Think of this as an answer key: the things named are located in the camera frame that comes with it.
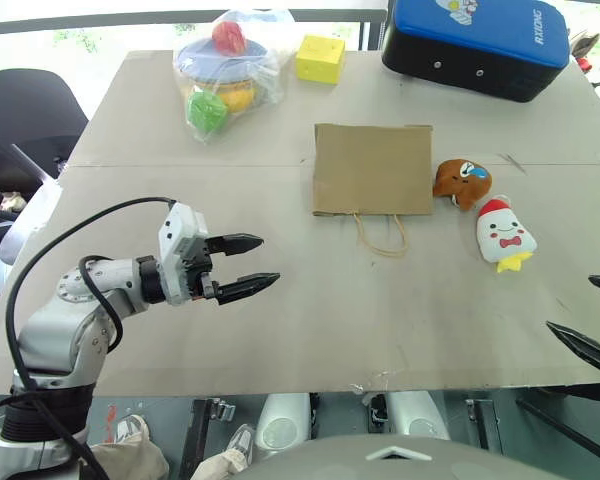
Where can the white red plush toy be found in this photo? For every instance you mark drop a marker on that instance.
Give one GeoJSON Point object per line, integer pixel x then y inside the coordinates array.
{"type": "Point", "coordinates": [505, 232]}

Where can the brown plush toy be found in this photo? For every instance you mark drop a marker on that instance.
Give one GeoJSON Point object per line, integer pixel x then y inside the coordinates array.
{"type": "Point", "coordinates": [462, 182]}

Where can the blue and black case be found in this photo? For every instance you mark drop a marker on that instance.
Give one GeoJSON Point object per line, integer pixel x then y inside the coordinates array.
{"type": "Point", "coordinates": [475, 45]}

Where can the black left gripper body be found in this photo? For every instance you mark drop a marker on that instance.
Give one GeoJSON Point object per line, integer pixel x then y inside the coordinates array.
{"type": "Point", "coordinates": [199, 265]}

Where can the clear plastic bag of toys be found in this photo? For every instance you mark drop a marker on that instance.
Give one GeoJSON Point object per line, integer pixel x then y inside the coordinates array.
{"type": "Point", "coordinates": [225, 75]}

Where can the black office chair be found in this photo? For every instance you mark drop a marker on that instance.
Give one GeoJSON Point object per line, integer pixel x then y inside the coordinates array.
{"type": "Point", "coordinates": [25, 120]}

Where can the yellow plush cube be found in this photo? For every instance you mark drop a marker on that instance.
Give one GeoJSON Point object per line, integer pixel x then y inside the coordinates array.
{"type": "Point", "coordinates": [320, 59]}

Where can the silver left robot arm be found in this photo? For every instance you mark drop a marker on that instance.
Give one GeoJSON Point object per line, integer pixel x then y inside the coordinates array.
{"type": "Point", "coordinates": [75, 320]}

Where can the silver robot torso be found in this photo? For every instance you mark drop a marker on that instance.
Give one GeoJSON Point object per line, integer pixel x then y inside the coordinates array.
{"type": "Point", "coordinates": [390, 457]}

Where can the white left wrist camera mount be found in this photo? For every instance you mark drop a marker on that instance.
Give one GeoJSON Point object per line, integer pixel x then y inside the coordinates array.
{"type": "Point", "coordinates": [176, 250]}

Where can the silver robot leg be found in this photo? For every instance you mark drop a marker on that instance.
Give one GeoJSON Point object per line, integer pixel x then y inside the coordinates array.
{"type": "Point", "coordinates": [415, 417]}
{"type": "Point", "coordinates": [282, 425]}

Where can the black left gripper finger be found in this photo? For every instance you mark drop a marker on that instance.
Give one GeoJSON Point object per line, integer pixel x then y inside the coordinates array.
{"type": "Point", "coordinates": [235, 243]}
{"type": "Point", "coordinates": [247, 287]}

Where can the silver robot left leg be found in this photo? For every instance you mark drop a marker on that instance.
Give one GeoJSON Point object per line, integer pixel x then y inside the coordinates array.
{"type": "Point", "coordinates": [282, 425]}

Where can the person's sneakered foot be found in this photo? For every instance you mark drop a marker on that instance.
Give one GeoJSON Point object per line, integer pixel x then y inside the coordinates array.
{"type": "Point", "coordinates": [241, 442]}
{"type": "Point", "coordinates": [130, 432]}

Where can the brown paper bag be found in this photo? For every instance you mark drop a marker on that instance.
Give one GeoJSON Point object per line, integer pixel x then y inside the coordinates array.
{"type": "Point", "coordinates": [374, 172]}

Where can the silver robot right leg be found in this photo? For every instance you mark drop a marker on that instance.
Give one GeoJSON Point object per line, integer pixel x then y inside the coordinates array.
{"type": "Point", "coordinates": [415, 417]}

